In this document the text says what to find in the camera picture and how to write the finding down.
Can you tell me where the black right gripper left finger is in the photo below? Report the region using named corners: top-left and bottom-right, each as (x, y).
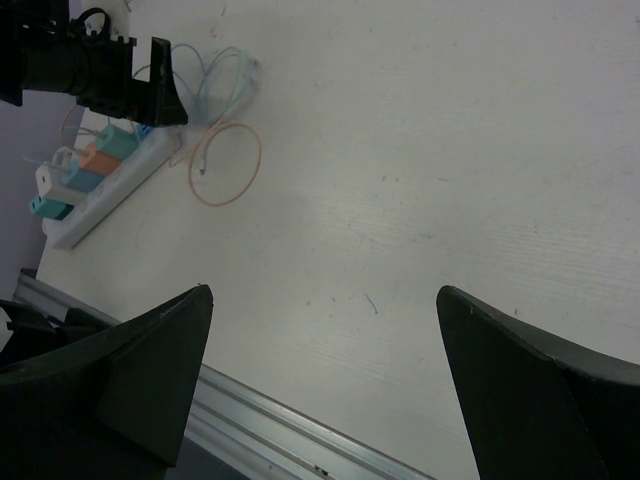
top-left (1, 285), bottom-right (214, 479)

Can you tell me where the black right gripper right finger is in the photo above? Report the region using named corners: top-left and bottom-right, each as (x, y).
top-left (436, 286), bottom-right (639, 479)

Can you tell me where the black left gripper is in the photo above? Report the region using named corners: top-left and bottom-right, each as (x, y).
top-left (69, 8), bottom-right (188, 126)

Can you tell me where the white power strip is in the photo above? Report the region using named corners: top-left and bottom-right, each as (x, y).
top-left (42, 127), bottom-right (180, 250)

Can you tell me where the mint green charging cable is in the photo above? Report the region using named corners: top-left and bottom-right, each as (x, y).
top-left (133, 43), bottom-right (262, 127)

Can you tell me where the mint green charger plug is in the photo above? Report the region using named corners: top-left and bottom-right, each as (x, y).
top-left (94, 124), bottom-right (139, 161)

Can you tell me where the orange charger plug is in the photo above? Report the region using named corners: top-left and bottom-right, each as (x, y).
top-left (78, 142), bottom-right (121, 177)

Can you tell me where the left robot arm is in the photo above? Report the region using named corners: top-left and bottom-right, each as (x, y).
top-left (1, 0), bottom-right (188, 127)

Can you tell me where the light blue charger plug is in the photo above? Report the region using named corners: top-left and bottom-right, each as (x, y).
top-left (60, 159), bottom-right (104, 194)

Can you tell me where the white charger plug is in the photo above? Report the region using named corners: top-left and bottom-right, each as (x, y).
top-left (35, 164), bottom-right (86, 206)

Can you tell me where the teal dual usb charger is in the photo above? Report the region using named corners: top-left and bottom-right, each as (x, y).
top-left (29, 195), bottom-right (74, 221)

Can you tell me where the light blue charging cable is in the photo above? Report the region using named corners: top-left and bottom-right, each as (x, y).
top-left (21, 147), bottom-right (76, 171)

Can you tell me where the aluminium table rail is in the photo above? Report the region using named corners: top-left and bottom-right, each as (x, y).
top-left (14, 270), bottom-right (420, 479)

